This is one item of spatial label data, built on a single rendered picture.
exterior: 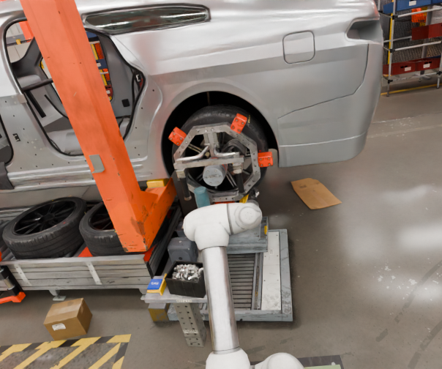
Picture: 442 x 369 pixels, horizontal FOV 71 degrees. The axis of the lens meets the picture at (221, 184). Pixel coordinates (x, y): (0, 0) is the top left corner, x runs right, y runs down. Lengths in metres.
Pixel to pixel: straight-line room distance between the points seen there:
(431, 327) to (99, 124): 2.07
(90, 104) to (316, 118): 1.27
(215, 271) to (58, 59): 1.16
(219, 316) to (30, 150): 2.00
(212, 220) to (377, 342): 1.23
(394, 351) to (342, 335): 0.26
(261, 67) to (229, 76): 0.19
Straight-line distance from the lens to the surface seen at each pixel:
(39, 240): 2.73
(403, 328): 2.17
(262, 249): 2.41
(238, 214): 1.21
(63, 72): 1.68
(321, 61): 1.93
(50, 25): 1.67
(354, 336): 2.08
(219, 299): 1.23
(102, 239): 2.37
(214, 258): 1.24
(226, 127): 1.91
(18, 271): 2.83
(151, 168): 2.28
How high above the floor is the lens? 1.69
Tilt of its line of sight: 28 degrees down
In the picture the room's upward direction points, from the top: 12 degrees counter-clockwise
